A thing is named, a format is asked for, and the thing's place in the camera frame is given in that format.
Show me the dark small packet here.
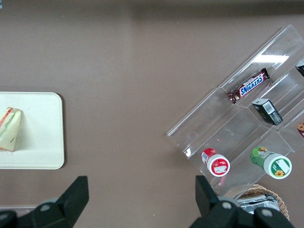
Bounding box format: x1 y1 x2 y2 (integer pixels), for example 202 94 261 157
295 59 304 78

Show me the small black box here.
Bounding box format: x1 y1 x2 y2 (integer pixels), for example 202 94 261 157
251 98 284 126

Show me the triangular sandwich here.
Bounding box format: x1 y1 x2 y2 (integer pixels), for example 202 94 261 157
0 106 23 153

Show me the green label white cap bottle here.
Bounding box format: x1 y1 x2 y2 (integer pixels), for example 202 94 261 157
249 145 293 180

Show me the beige plastic tray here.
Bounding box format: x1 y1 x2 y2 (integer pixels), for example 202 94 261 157
0 92 66 171

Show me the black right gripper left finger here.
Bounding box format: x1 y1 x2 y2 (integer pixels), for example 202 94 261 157
23 175 90 228

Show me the Snickers chocolate bar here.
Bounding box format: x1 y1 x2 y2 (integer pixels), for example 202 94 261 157
226 67 272 105

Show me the clear acrylic stepped stand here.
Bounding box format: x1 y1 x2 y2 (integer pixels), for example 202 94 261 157
166 24 304 208

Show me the red label white cap bottle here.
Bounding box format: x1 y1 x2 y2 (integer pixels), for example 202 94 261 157
200 147 231 178

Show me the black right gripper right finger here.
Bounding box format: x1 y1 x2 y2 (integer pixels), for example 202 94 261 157
190 175 257 228

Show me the aluminium foil container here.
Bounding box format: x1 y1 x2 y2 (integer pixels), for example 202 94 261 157
237 193 278 215

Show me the light wicker basket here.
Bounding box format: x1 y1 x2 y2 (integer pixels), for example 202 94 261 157
224 184 291 222

